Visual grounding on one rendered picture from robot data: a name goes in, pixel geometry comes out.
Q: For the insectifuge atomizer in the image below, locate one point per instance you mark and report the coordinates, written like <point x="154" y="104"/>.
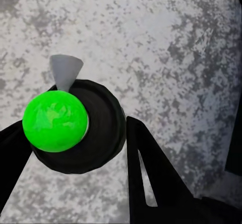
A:
<point x="77" y="125"/>

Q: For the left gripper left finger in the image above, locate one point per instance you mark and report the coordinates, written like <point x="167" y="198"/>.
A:
<point x="15" y="151"/>

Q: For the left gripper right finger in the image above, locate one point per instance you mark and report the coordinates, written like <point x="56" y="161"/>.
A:
<point x="176" y="204"/>

